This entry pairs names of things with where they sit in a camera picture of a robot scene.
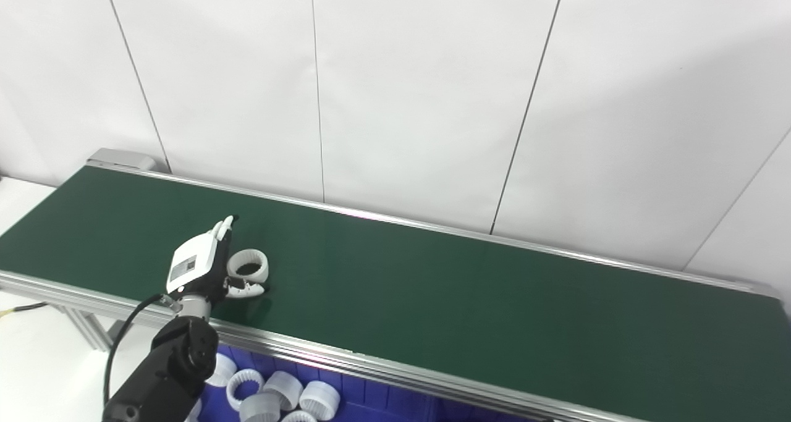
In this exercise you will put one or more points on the blue bin holding white parts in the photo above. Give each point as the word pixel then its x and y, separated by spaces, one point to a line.
pixel 371 398

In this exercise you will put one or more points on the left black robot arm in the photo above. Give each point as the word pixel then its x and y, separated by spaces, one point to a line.
pixel 167 372

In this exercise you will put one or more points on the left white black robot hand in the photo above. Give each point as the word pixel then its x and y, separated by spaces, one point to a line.
pixel 191 261

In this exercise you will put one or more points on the aluminium conveyor support leg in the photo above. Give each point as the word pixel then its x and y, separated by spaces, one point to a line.
pixel 93 326

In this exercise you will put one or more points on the green conveyor belt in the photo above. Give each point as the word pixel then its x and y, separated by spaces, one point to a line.
pixel 371 363
pixel 432 298

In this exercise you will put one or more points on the grey conveyor motor box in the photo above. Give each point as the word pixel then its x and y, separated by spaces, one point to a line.
pixel 120 159

